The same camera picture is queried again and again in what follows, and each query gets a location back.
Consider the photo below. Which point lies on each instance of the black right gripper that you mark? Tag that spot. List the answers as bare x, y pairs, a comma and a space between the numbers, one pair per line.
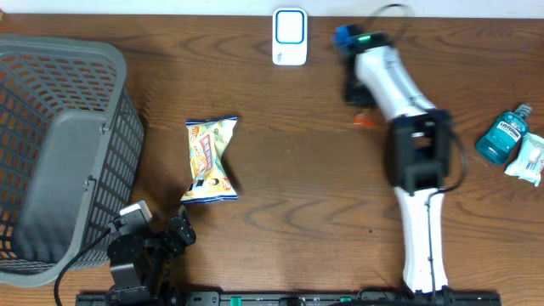
359, 101

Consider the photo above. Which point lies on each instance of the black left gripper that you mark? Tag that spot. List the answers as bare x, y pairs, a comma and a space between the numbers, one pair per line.
184, 226

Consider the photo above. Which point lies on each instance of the red orange chocolate bar wrapper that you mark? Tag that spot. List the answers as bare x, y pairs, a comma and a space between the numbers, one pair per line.
363, 120

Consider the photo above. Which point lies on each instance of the yellow snack chips bag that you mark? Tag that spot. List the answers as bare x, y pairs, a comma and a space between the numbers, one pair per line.
208, 140

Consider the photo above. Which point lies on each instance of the blue mouthwash bottle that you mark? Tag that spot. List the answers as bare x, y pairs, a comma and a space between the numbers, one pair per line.
508, 129

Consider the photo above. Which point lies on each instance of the mint green wipes pack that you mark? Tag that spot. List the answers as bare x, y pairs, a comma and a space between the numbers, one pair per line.
529, 162

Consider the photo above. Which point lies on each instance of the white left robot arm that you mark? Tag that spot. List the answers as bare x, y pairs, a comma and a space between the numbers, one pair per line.
140, 259

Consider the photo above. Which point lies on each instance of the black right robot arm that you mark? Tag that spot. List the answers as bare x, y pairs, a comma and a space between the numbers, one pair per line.
417, 150

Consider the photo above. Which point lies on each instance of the grey plastic lattice basket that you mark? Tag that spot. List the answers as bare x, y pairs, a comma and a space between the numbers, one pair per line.
71, 141

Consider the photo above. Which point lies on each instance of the black mounting rail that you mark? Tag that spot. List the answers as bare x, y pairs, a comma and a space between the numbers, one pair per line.
364, 297

